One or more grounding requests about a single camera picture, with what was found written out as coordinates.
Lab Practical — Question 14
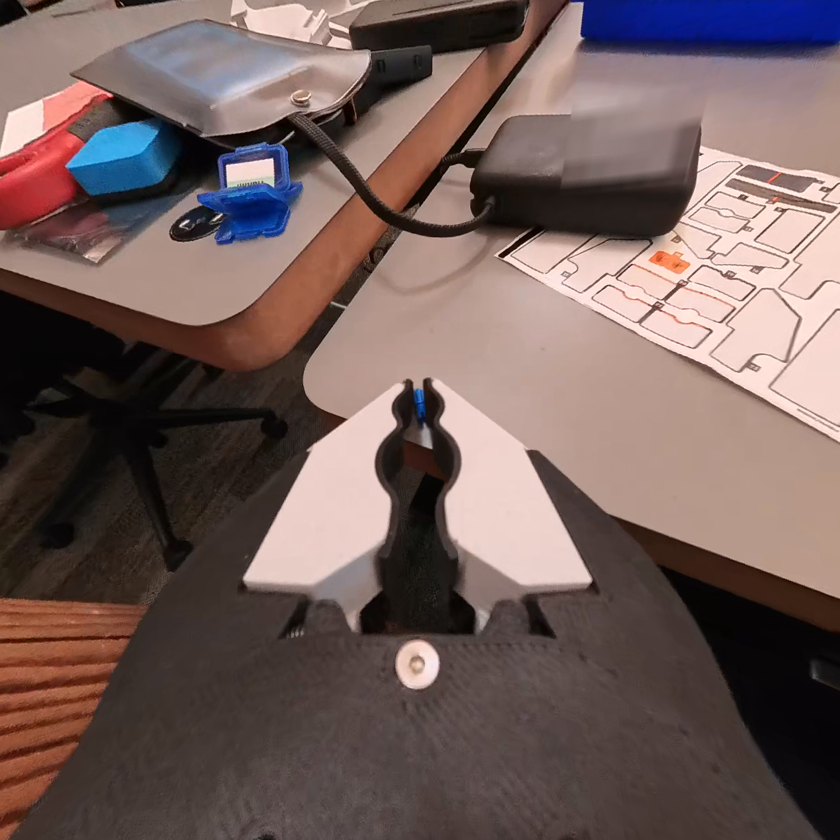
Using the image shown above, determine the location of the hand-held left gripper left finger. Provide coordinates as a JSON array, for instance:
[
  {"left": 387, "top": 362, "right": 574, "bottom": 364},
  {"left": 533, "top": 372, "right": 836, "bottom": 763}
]
[{"left": 243, "top": 379, "right": 412, "bottom": 634}]

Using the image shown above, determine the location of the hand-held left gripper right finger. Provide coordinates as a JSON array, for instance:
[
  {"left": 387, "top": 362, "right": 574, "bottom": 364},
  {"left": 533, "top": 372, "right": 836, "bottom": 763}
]
[{"left": 423, "top": 377, "right": 593, "bottom": 634}]

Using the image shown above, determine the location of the lego sticker sheet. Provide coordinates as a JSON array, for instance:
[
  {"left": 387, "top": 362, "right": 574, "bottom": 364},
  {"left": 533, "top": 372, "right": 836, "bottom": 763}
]
[{"left": 495, "top": 147, "right": 840, "bottom": 442}]

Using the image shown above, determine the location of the black office chair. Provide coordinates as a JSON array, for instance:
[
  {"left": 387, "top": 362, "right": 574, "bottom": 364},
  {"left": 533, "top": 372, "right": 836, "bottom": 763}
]
[{"left": 26, "top": 364, "right": 290, "bottom": 573}]

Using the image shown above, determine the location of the wooden panel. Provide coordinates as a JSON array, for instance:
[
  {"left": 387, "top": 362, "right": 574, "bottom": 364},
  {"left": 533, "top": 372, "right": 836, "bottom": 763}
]
[{"left": 0, "top": 596, "right": 151, "bottom": 831}]

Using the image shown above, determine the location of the black oval tag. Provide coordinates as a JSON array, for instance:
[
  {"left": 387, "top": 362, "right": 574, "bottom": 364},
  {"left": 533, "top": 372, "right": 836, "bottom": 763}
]
[{"left": 169, "top": 205, "right": 225, "bottom": 244}]

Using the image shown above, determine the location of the blue memory card case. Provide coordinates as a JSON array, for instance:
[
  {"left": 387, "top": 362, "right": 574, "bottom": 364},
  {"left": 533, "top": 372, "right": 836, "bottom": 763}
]
[{"left": 197, "top": 141, "right": 305, "bottom": 245}]

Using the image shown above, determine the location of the black power bank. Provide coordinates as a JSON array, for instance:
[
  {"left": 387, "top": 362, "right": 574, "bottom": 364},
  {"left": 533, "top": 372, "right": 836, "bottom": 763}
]
[{"left": 469, "top": 115, "right": 703, "bottom": 238}]

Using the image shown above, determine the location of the clear bag with dark contents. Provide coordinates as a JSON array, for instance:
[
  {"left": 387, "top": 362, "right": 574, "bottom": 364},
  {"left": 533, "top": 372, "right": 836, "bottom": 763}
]
[{"left": 7, "top": 197, "right": 155, "bottom": 265}]

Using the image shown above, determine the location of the blue foam block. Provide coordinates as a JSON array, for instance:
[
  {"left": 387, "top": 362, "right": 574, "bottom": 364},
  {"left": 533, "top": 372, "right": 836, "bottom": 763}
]
[{"left": 66, "top": 118, "right": 186, "bottom": 199}]

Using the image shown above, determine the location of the red plastic tool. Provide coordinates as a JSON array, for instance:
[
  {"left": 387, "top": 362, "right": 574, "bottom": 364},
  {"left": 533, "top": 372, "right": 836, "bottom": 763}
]
[{"left": 0, "top": 125, "right": 89, "bottom": 232}]

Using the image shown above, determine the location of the grey pouch with snap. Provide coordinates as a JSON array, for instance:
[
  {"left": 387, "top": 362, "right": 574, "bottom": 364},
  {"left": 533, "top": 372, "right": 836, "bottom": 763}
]
[{"left": 71, "top": 18, "right": 373, "bottom": 140}]

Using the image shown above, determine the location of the red and white paper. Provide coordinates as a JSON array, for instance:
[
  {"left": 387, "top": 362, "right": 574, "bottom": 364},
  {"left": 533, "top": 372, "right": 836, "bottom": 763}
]
[{"left": 0, "top": 84, "right": 114, "bottom": 160}]

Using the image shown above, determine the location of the black rectangular case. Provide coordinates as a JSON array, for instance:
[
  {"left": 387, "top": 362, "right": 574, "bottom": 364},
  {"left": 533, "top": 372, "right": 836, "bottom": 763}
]
[{"left": 348, "top": 0, "right": 530, "bottom": 55}]

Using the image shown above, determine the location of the crumpled white paper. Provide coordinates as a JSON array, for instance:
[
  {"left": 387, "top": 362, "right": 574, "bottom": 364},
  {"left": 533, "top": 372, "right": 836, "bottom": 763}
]
[{"left": 230, "top": 0, "right": 361, "bottom": 48}]

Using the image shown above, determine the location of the blue storage bin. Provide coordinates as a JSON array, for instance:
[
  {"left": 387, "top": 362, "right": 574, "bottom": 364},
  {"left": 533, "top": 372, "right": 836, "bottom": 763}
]
[{"left": 581, "top": 0, "right": 840, "bottom": 46}]

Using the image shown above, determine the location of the black braided cable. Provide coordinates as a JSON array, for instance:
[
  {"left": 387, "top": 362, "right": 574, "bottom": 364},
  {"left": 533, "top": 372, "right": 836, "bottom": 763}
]
[{"left": 289, "top": 112, "right": 497, "bottom": 238}]

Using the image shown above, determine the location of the black tool handle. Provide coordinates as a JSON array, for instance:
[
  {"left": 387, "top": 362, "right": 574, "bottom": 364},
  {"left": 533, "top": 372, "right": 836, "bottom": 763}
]
[{"left": 354, "top": 45, "right": 434, "bottom": 126}]

